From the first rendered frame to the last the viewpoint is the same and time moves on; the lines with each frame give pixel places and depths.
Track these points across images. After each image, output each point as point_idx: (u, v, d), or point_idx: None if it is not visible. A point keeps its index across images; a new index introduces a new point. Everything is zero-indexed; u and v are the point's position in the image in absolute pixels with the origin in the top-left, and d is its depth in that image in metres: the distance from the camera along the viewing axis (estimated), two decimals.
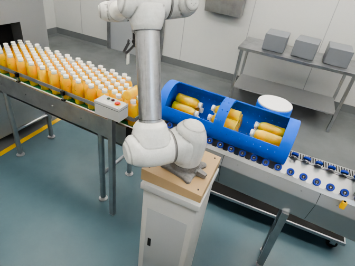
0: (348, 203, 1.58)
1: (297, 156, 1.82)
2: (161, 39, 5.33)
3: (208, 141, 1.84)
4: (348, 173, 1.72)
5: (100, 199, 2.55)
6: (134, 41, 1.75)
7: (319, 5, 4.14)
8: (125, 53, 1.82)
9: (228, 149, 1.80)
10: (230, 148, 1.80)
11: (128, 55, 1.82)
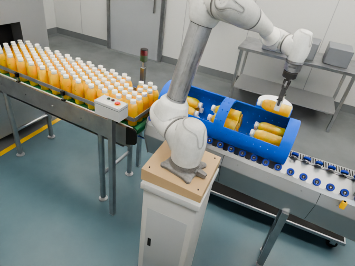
0: (348, 203, 1.58)
1: (297, 156, 1.82)
2: (161, 39, 5.33)
3: (208, 141, 1.84)
4: (348, 173, 1.72)
5: (100, 199, 2.55)
6: (289, 82, 1.53)
7: (319, 5, 4.14)
8: (278, 100, 1.57)
9: (228, 149, 1.80)
10: (230, 148, 1.80)
11: (279, 101, 1.59)
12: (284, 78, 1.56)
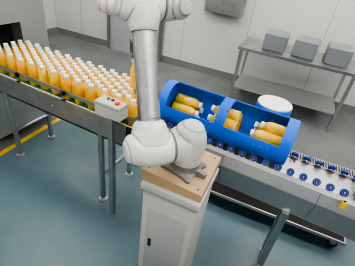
0: (348, 203, 1.58)
1: (297, 156, 1.82)
2: (161, 39, 5.33)
3: (208, 141, 1.84)
4: (348, 173, 1.72)
5: (100, 199, 2.55)
6: None
7: (319, 5, 4.14)
8: None
9: (228, 149, 1.80)
10: (230, 148, 1.80)
11: None
12: None
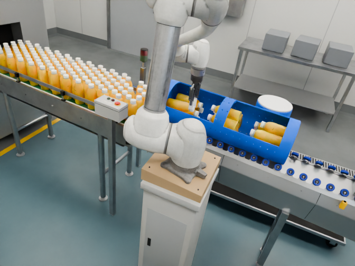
0: (348, 203, 1.58)
1: (297, 156, 1.82)
2: None
3: (208, 141, 1.84)
4: (348, 173, 1.72)
5: (100, 199, 2.55)
6: None
7: (319, 5, 4.14)
8: (196, 96, 1.84)
9: (228, 149, 1.80)
10: (230, 148, 1.80)
11: (194, 98, 1.83)
12: (197, 84, 1.74)
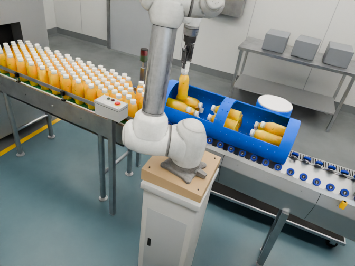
0: (348, 203, 1.58)
1: (297, 156, 1.82)
2: None
3: (208, 141, 1.84)
4: (348, 173, 1.72)
5: (100, 199, 2.55)
6: None
7: (319, 5, 4.14)
8: (189, 60, 1.81)
9: (228, 149, 1.80)
10: (230, 148, 1.80)
11: (187, 62, 1.80)
12: (190, 46, 1.71)
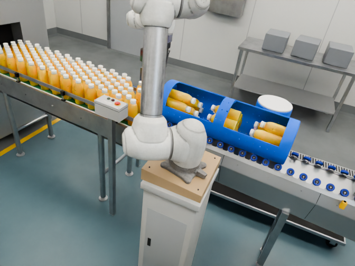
0: (348, 203, 1.58)
1: (297, 156, 1.82)
2: None
3: (208, 141, 1.84)
4: (348, 173, 1.72)
5: (100, 199, 2.55)
6: None
7: (319, 5, 4.14)
8: None
9: (228, 149, 1.80)
10: (230, 148, 1.80)
11: None
12: None
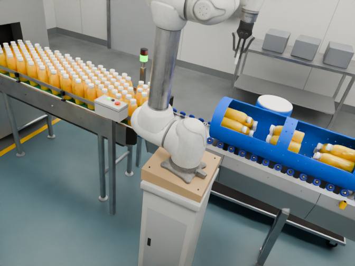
0: (348, 203, 1.58)
1: None
2: None
3: (210, 141, 1.84)
4: None
5: (100, 199, 2.55)
6: (248, 32, 1.52)
7: (319, 5, 4.14)
8: (242, 53, 1.57)
9: (231, 151, 1.79)
10: (230, 149, 1.80)
11: (238, 53, 1.58)
12: (241, 32, 1.50)
